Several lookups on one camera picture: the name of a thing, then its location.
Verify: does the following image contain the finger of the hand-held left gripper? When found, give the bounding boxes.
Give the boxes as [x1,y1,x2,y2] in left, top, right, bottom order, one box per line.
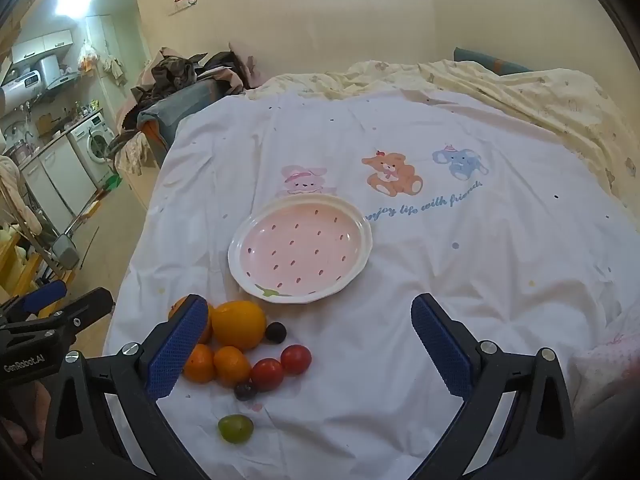
[0,287,115,350]
[0,280,68,322]

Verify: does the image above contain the white water heater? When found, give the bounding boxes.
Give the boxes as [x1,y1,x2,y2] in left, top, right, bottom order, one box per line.
[0,71,43,111]

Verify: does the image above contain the pink strawberry pattern plate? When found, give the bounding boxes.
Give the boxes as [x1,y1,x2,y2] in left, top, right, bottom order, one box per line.
[227,194,374,305]

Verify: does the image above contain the white upper kitchen cabinets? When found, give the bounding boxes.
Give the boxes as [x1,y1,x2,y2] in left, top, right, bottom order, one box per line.
[11,29,75,65]

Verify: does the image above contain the hanging plastic bag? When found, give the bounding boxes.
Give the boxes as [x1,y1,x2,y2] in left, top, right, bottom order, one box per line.
[77,40,98,72]

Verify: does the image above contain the beige hanging clothing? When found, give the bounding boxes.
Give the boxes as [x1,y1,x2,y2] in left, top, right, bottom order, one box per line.
[0,155,41,233]

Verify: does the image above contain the pale yellow printed quilt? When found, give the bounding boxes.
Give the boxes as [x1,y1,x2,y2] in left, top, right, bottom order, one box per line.
[250,59,640,196]

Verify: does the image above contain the green grape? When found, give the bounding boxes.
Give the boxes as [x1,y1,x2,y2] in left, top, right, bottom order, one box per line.
[217,414,254,445]

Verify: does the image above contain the metal range hood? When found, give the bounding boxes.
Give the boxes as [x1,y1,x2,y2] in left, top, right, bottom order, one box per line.
[37,55,81,91]

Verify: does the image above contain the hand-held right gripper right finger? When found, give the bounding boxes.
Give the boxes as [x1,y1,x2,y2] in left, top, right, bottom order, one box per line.
[410,292,576,480]

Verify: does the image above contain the large orange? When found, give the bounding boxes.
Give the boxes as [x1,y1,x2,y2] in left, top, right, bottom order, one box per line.
[168,296,215,345]
[211,300,267,352]

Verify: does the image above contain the white cartoon animal blanket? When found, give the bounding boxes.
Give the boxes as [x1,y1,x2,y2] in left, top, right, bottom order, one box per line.
[102,87,631,480]

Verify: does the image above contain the pile of dark clothes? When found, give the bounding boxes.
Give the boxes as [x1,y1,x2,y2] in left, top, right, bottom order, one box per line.
[131,42,273,111]

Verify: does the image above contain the red cherry tomato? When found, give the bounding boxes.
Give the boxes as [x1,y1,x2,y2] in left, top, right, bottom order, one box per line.
[280,344,313,376]
[250,357,285,393]

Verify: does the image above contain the white base cabinet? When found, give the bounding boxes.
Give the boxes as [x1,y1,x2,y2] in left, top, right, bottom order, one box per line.
[20,137,96,221]

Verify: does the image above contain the floral cloth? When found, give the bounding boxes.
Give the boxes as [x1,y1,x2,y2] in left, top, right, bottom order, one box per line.
[107,132,151,177]

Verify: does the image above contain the tall white cabinet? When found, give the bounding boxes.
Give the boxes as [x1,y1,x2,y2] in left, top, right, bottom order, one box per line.
[85,14,123,61]

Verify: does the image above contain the person's left hand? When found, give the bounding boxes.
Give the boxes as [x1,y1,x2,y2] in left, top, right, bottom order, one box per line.
[0,382,53,461]

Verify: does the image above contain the pink dotted cloth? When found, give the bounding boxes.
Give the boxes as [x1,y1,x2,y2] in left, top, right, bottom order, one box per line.
[570,332,640,411]

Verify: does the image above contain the small mandarin orange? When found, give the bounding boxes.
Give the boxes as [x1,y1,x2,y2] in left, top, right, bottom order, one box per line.
[213,345,252,388]
[182,343,217,385]

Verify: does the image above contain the yellow wooden chair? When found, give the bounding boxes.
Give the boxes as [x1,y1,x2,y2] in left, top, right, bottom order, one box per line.
[0,232,43,306]

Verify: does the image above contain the ceiling light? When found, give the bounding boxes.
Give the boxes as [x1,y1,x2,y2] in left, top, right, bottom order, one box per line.
[52,0,96,18]

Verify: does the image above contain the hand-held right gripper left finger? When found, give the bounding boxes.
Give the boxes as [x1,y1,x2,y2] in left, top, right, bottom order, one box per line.
[42,293,216,480]

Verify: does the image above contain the teal headboard cushion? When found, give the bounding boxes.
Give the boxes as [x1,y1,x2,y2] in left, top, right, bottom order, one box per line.
[454,47,531,76]

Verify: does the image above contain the white washing machine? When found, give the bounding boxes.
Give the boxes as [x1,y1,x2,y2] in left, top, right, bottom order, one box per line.
[67,112,117,186]

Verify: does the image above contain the hanging beige cloth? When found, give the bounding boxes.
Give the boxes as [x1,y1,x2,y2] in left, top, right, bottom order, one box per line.
[100,52,126,80]

